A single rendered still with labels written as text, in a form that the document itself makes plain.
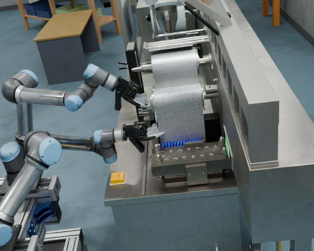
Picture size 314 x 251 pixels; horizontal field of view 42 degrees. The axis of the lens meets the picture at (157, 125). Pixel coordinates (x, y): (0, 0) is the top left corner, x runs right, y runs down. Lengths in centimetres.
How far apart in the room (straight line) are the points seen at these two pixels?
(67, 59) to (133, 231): 394
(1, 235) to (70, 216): 156
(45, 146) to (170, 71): 78
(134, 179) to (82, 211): 137
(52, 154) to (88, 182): 188
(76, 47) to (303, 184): 473
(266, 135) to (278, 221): 32
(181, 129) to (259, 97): 100
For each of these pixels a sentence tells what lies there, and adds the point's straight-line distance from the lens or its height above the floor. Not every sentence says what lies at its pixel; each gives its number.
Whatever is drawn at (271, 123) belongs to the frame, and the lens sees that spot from 115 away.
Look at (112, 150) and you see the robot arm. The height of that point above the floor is 104.
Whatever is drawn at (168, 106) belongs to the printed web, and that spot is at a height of 124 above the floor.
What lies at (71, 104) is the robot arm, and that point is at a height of 136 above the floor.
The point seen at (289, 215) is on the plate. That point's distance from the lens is 136.
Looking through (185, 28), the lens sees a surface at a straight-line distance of 296.
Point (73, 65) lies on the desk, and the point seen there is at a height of 24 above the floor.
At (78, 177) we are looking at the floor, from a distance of 385.
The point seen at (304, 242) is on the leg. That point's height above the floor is 105.
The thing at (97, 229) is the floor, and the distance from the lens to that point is 325.
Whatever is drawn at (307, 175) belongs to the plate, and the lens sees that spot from 127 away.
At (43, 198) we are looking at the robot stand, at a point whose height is 71.
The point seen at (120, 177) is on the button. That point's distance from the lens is 213.
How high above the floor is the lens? 218
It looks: 30 degrees down
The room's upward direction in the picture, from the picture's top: 9 degrees counter-clockwise
